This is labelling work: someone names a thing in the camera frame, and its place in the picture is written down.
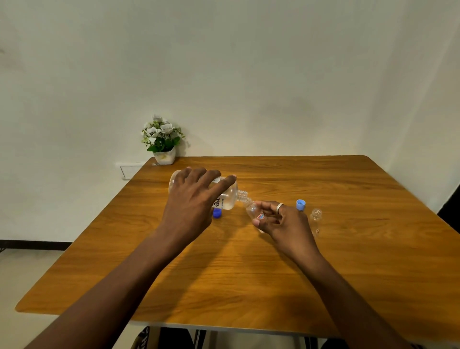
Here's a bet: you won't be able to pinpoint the small clear empty bottle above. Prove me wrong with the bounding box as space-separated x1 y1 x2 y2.
309 209 323 238

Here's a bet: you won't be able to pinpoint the black printed clothing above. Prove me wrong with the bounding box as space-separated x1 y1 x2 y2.
131 326 195 349

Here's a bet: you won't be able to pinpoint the large clear plastic bottle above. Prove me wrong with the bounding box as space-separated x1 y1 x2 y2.
168 170 249 211

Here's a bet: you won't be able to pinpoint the white wall socket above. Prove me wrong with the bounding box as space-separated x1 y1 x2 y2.
120 163 145 180

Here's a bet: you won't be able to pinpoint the person's left forearm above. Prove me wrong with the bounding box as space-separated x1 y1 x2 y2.
24 224 191 349

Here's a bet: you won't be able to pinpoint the person's left hand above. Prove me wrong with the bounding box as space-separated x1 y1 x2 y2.
158 166 238 249

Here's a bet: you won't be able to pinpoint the person's right forearm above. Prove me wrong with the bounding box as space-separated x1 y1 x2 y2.
296 249 417 349

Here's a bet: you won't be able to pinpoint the white flowers in white pot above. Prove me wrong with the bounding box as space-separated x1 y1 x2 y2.
141 114 185 165

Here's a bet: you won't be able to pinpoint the small clear labelled bottle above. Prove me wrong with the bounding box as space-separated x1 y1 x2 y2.
244 199 269 234

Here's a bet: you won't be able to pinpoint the person's right hand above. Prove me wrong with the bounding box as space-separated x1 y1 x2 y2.
252 201 321 262

